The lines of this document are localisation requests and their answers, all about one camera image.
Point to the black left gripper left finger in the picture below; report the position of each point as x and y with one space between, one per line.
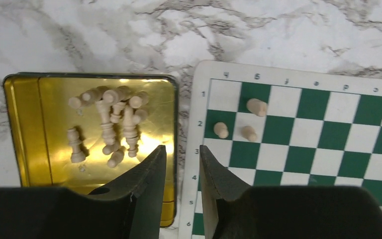
130 206

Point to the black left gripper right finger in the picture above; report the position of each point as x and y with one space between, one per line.
219 187

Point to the light wooden pawn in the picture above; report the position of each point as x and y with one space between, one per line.
221 130
249 133

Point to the light wooden chess piece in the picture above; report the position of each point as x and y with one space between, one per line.
108 133
94 94
139 99
115 158
77 102
108 149
257 107
116 112
75 143
139 116
129 131
116 95

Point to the green white chess board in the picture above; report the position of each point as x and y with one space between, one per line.
320 129

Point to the left gold metal tin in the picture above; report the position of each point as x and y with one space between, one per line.
39 116

